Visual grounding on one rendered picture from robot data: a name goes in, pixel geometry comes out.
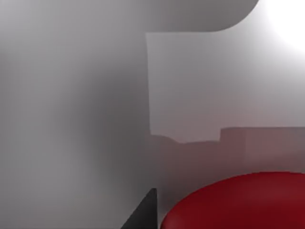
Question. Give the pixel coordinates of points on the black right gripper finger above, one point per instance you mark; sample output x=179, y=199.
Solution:
x=147, y=212

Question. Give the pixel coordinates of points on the dark red round object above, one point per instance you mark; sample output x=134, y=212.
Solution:
x=238, y=202

